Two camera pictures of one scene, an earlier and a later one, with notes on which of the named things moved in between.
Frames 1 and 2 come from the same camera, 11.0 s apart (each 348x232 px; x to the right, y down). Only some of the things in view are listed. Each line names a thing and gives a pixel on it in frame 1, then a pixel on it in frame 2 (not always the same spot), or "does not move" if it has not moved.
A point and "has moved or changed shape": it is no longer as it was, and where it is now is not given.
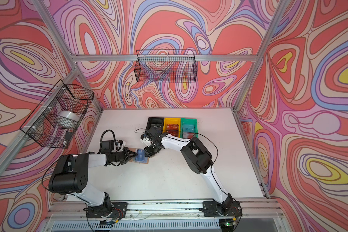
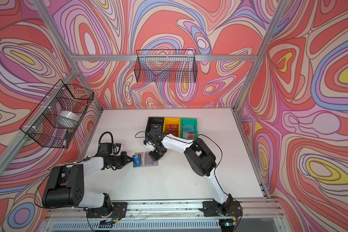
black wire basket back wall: x=166 y=66 does not move
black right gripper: x=149 y=152 -> x=156 y=157
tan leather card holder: x=140 y=156 has moved or changed shape
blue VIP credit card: x=141 y=157 has moved or changed shape
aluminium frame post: x=280 y=9 does not move
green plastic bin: x=188 y=128 does not move
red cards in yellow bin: x=172 y=129 does not move
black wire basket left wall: x=53 y=124 does not move
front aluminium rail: x=162 y=209 does not move
